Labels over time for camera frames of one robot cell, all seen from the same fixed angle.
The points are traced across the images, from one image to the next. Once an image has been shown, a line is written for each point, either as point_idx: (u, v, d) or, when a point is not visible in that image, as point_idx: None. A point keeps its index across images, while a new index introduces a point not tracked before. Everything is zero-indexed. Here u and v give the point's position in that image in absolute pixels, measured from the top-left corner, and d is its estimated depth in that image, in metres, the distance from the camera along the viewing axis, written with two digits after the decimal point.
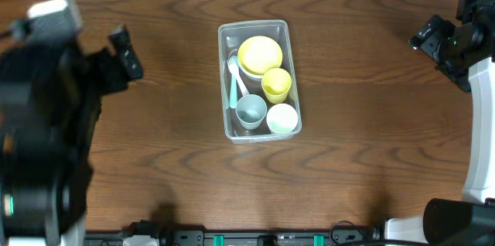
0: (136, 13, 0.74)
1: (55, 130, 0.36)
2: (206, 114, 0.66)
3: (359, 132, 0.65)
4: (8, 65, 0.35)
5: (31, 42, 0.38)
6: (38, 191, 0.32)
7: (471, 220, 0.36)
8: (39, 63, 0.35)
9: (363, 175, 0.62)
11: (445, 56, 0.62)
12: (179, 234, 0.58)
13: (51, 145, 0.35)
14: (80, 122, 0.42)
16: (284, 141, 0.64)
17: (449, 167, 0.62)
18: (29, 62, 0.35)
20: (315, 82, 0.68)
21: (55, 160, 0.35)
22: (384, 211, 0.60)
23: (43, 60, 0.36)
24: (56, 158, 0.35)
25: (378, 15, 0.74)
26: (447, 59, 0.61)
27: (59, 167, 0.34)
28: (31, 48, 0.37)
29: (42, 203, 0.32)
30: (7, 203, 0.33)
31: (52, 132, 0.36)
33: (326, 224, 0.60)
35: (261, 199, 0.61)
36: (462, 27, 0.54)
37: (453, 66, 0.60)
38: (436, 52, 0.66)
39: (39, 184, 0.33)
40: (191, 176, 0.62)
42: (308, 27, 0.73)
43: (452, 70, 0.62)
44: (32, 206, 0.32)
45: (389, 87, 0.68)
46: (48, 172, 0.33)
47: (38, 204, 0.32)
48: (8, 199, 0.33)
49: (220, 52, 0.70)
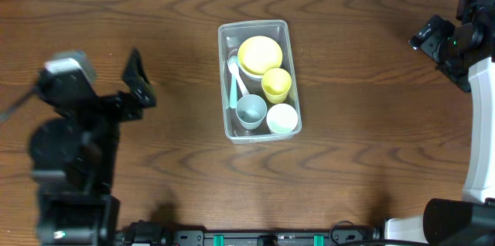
0: (136, 14, 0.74)
1: (90, 180, 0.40)
2: (206, 114, 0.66)
3: (359, 132, 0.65)
4: (46, 139, 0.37)
5: (53, 125, 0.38)
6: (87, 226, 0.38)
7: (471, 220, 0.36)
8: (66, 145, 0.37)
9: (363, 175, 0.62)
11: (445, 56, 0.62)
12: (179, 234, 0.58)
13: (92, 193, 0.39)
14: (105, 172, 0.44)
16: (284, 141, 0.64)
17: (449, 167, 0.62)
18: (56, 143, 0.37)
20: (315, 82, 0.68)
21: (88, 209, 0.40)
22: (384, 211, 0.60)
23: (70, 142, 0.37)
24: (89, 205, 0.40)
25: (378, 16, 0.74)
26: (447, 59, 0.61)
27: (91, 213, 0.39)
28: (55, 128, 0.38)
29: (87, 233, 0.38)
30: (59, 233, 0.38)
31: (87, 183, 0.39)
33: (326, 224, 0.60)
35: (261, 199, 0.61)
36: (463, 27, 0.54)
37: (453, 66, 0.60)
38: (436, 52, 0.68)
39: (83, 220, 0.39)
40: (191, 176, 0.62)
42: (308, 27, 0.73)
43: (452, 70, 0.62)
44: (77, 240, 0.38)
45: (389, 87, 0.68)
46: (84, 220, 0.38)
47: (83, 237, 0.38)
48: (59, 231, 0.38)
49: (220, 52, 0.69)
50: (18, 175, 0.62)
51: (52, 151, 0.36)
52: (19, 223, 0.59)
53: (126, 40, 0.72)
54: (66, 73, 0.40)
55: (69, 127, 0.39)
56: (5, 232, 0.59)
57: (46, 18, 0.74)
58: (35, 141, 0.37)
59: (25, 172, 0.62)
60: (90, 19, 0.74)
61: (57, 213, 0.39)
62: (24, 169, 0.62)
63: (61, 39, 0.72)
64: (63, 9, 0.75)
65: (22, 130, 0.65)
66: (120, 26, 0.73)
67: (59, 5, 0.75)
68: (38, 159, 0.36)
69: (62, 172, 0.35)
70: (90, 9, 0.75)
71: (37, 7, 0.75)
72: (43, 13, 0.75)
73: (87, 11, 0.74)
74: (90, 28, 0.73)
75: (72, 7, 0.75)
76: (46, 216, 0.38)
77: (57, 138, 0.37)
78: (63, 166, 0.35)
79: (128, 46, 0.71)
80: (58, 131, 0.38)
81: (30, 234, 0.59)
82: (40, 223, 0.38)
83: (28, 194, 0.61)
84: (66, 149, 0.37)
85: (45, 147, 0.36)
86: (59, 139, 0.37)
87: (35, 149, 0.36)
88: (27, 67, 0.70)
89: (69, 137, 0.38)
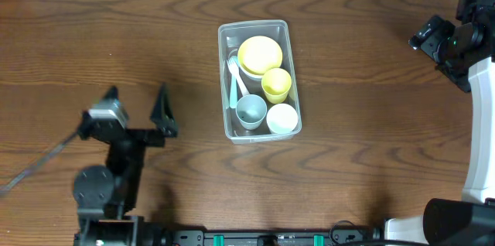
0: (136, 14, 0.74)
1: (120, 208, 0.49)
2: (206, 114, 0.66)
3: (359, 132, 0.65)
4: (86, 182, 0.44)
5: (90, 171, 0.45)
6: (123, 239, 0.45)
7: (470, 221, 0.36)
8: (103, 189, 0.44)
9: (363, 175, 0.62)
11: (445, 56, 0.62)
12: (179, 234, 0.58)
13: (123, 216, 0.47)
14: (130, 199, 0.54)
16: (284, 141, 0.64)
17: (449, 167, 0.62)
18: (95, 187, 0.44)
20: (315, 82, 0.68)
21: (121, 227, 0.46)
22: (384, 211, 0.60)
23: (106, 185, 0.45)
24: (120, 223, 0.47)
25: (378, 16, 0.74)
26: (447, 59, 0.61)
27: (124, 230, 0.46)
28: (93, 173, 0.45)
29: None
30: (100, 241, 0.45)
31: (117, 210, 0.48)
33: (326, 224, 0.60)
35: (261, 199, 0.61)
36: (463, 27, 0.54)
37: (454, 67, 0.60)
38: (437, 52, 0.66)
39: (119, 235, 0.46)
40: (191, 176, 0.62)
42: (308, 27, 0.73)
43: (452, 70, 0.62)
44: None
45: (389, 87, 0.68)
46: (121, 237, 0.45)
47: None
48: (100, 240, 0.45)
49: (220, 52, 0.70)
50: (18, 175, 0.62)
51: (92, 194, 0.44)
52: (19, 223, 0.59)
53: (127, 40, 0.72)
54: (108, 121, 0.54)
55: (104, 172, 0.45)
56: (5, 232, 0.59)
57: (46, 18, 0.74)
58: (77, 184, 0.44)
59: (25, 173, 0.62)
60: (90, 19, 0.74)
61: (97, 229, 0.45)
62: (24, 170, 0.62)
63: (62, 39, 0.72)
64: (63, 9, 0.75)
65: (22, 130, 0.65)
66: (120, 26, 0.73)
67: (59, 5, 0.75)
68: (82, 200, 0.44)
69: (101, 210, 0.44)
70: (90, 10, 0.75)
71: (37, 7, 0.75)
72: (43, 13, 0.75)
73: (87, 11, 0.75)
74: (90, 28, 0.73)
75: (72, 7, 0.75)
76: (88, 230, 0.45)
77: (95, 182, 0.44)
78: (102, 206, 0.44)
79: (128, 46, 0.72)
80: (95, 175, 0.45)
81: (30, 234, 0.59)
82: (84, 235, 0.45)
83: (28, 193, 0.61)
84: (103, 193, 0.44)
85: (87, 190, 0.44)
86: (96, 184, 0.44)
87: (78, 191, 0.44)
88: (27, 67, 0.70)
89: (104, 182, 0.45)
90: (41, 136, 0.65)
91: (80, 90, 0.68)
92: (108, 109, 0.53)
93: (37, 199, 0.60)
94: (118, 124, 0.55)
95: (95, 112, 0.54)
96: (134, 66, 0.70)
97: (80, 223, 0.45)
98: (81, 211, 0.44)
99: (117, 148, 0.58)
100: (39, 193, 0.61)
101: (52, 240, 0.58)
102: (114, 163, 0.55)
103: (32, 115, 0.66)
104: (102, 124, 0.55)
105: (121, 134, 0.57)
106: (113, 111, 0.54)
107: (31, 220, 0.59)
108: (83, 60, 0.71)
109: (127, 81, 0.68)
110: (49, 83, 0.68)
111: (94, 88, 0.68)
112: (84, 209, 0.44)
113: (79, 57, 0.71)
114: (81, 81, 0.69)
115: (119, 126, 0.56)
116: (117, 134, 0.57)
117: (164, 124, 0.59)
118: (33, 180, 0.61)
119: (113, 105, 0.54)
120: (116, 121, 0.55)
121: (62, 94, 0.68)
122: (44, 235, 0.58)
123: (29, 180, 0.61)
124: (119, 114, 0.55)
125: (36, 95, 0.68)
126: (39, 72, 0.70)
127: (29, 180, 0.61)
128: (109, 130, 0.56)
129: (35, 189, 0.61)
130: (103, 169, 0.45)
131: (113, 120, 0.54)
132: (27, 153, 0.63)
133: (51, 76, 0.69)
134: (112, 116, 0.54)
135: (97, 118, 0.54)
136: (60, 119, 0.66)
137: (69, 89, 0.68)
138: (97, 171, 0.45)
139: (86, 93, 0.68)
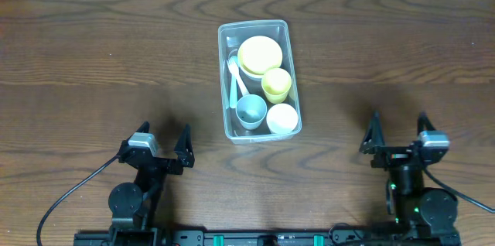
0: (136, 13, 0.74)
1: (145, 220, 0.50)
2: (206, 114, 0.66)
3: (359, 132, 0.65)
4: (118, 197, 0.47)
5: (124, 185, 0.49)
6: None
7: None
8: (134, 201, 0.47)
9: (363, 175, 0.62)
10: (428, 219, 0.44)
11: (403, 167, 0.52)
12: (179, 234, 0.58)
13: (146, 228, 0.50)
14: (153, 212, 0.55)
16: (284, 141, 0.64)
17: (448, 167, 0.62)
18: (127, 199, 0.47)
20: (315, 82, 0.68)
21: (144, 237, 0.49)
22: (384, 211, 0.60)
23: (137, 197, 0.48)
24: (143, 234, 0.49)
25: (378, 16, 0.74)
26: (404, 188, 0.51)
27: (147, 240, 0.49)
28: (125, 189, 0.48)
29: None
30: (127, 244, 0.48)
31: (142, 221, 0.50)
33: (325, 224, 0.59)
35: (261, 199, 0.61)
36: (405, 205, 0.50)
37: (398, 193, 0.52)
38: (407, 163, 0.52)
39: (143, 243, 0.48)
40: (191, 176, 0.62)
42: (308, 27, 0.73)
43: (393, 190, 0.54)
44: None
45: (389, 87, 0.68)
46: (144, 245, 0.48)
47: None
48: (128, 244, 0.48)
49: (220, 52, 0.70)
50: (16, 176, 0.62)
51: (124, 206, 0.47)
52: (18, 223, 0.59)
53: (126, 40, 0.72)
54: (141, 150, 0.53)
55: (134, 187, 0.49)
56: (5, 232, 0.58)
57: (46, 18, 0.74)
58: (111, 197, 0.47)
59: (24, 173, 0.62)
60: (90, 19, 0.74)
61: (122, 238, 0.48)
62: (23, 169, 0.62)
63: (61, 40, 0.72)
64: (62, 9, 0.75)
65: (22, 130, 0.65)
66: (119, 26, 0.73)
67: (59, 5, 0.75)
68: (116, 211, 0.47)
69: (131, 219, 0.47)
70: (90, 9, 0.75)
71: (36, 7, 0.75)
72: (43, 13, 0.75)
73: (87, 11, 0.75)
74: (91, 28, 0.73)
75: (72, 7, 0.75)
76: (116, 239, 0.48)
77: (127, 197, 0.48)
78: (132, 215, 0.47)
79: (128, 46, 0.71)
80: (127, 190, 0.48)
81: (29, 234, 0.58)
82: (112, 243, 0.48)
83: (28, 193, 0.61)
84: (133, 204, 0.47)
85: (119, 203, 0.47)
86: (128, 198, 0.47)
87: (113, 203, 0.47)
88: (25, 66, 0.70)
89: (134, 195, 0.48)
90: (40, 136, 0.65)
91: (80, 90, 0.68)
92: (145, 140, 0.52)
93: (36, 199, 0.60)
94: (151, 154, 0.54)
95: (131, 141, 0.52)
96: (134, 66, 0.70)
97: (110, 230, 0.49)
98: (114, 221, 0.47)
99: (145, 171, 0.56)
100: (37, 193, 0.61)
101: (52, 240, 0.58)
102: (140, 184, 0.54)
103: (32, 115, 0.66)
104: (136, 152, 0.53)
105: (151, 160, 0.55)
106: (149, 141, 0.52)
107: (31, 220, 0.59)
108: (82, 60, 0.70)
109: (127, 81, 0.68)
110: (49, 83, 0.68)
111: (93, 88, 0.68)
112: (117, 218, 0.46)
113: (79, 56, 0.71)
114: (80, 81, 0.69)
115: (151, 156, 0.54)
116: (148, 160, 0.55)
117: (185, 155, 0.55)
118: (33, 179, 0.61)
119: (149, 137, 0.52)
120: (149, 151, 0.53)
121: (61, 94, 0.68)
122: (43, 235, 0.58)
123: (29, 181, 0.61)
124: (153, 144, 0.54)
125: (35, 94, 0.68)
126: (39, 72, 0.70)
127: (28, 180, 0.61)
128: (141, 157, 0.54)
129: (35, 189, 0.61)
130: (134, 185, 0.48)
131: (146, 151, 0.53)
132: (26, 153, 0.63)
133: (51, 76, 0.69)
134: (148, 147, 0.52)
135: (131, 147, 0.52)
136: (60, 120, 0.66)
137: (69, 89, 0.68)
138: (128, 186, 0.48)
139: (85, 92, 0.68)
